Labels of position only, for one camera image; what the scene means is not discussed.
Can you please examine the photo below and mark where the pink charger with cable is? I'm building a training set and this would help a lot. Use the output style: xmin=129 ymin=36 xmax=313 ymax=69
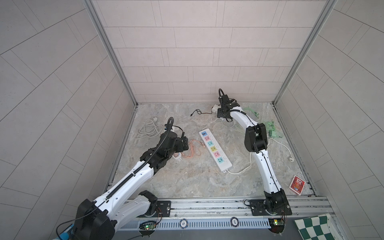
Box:
xmin=181 ymin=140 xmax=206 ymax=159

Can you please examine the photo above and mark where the long multicolour power strip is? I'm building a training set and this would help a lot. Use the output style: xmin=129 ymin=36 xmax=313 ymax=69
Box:
xmin=199 ymin=129 xmax=233 ymax=173

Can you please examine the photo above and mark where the small blue-socket power strip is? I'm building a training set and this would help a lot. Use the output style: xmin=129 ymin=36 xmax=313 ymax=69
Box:
xmin=172 ymin=153 xmax=182 ymax=161

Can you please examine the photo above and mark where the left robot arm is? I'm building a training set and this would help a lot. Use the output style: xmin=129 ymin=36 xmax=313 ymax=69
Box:
xmin=57 ymin=128 xmax=189 ymax=240

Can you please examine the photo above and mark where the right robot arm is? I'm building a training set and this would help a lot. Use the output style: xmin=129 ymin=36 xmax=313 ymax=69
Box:
xmin=218 ymin=89 xmax=292 ymax=216

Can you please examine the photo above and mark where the red card packet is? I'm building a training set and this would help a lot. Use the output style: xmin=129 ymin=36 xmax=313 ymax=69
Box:
xmin=289 ymin=175 xmax=306 ymax=196

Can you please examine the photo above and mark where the green white checkerboard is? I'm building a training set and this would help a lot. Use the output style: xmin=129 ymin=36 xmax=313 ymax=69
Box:
xmin=295 ymin=214 xmax=343 ymax=240

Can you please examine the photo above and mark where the white charger black cable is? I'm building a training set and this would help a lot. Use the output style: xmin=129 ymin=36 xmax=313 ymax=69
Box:
xmin=190 ymin=104 xmax=221 ymax=118

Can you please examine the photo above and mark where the white power strip cord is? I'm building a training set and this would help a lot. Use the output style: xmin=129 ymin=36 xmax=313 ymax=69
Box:
xmin=135 ymin=116 xmax=164 ymax=140

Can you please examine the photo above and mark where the green cable bundle far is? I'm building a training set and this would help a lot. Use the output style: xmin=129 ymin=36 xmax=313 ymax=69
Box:
xmin=241 ymin=107 xmax=261 ymax=121

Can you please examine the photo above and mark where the green charger with cable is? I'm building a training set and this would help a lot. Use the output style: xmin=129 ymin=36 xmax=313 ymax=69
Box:
xmin=263 ymin=121 xmax=284 ymax=139

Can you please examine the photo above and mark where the long strip white cord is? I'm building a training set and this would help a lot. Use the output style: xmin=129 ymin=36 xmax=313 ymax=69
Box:
xmin=227 ymin=136 xmax=296 ymax=175

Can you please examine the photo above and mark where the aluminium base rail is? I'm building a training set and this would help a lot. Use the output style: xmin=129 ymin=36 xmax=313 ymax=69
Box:
xmin=108 ymin=196 xmax=335 ymax=231

